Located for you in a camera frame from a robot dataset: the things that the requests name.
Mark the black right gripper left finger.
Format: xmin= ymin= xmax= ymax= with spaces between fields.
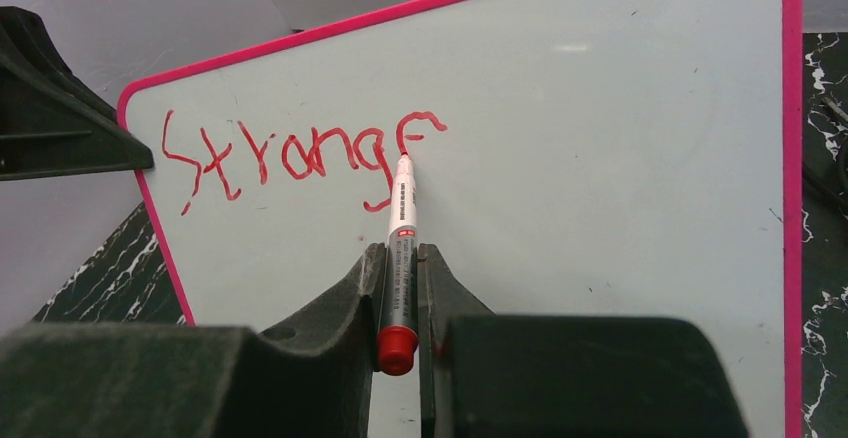
xmin=1 ymin=243 xmax=387 ymax=437

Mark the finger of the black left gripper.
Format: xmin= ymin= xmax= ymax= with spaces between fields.
xmin=1 ymin=6 xmax=154 ymax=181

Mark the pink framed whiteboard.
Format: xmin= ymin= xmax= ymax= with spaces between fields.
xmin=118 ymin=0 xmax=804 ymax=437

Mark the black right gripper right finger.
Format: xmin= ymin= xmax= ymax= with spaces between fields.
xmin=417 ymin=244 xmax=749 ymax=437

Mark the red white marker pen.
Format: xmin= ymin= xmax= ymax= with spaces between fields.
xmin=376 ymin=154 xmax=418 ymax=376

